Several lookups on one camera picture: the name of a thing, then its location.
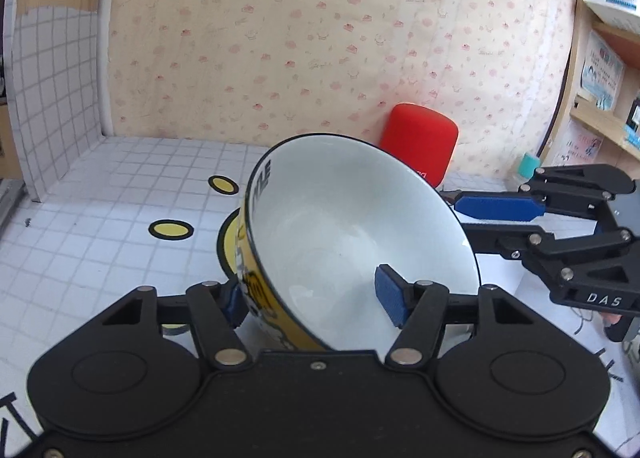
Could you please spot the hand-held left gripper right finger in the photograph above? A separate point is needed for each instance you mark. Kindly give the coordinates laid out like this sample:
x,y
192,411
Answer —
x,y
392,293

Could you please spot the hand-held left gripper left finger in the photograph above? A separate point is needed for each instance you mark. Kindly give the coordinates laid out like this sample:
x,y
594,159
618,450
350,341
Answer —
x,y
233,302

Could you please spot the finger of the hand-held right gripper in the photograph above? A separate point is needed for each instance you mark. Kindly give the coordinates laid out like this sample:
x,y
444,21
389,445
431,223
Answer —
x,y
500,207
500,238

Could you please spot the yellow bowl white inside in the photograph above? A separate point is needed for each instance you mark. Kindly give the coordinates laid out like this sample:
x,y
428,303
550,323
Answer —
x,y
350,228

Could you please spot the teal capped bottle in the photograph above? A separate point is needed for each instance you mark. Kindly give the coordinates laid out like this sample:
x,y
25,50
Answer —
x,y
529,165

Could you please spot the pink cartoon poster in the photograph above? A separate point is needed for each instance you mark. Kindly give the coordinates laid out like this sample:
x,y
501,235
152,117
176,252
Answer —
x,y
580,148

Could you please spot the red cylindrical speaker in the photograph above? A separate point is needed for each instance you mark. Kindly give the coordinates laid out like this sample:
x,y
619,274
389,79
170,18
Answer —
x,y
420,138

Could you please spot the blue cartoon poster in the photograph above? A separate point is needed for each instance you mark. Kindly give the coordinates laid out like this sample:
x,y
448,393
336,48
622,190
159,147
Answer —
x,y
602,70

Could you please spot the white box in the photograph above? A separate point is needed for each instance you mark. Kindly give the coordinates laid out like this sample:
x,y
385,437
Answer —
x,y
612,0

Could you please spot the metal folding stand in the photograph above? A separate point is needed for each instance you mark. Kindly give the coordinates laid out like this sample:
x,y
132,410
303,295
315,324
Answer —
x,y
10,200

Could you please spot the cardboard box with latch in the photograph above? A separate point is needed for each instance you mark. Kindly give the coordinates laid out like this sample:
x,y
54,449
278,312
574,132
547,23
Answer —
x,y
7,143

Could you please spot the wooden wall shelf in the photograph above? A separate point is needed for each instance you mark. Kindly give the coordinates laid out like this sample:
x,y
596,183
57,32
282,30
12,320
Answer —
x,y
580,103

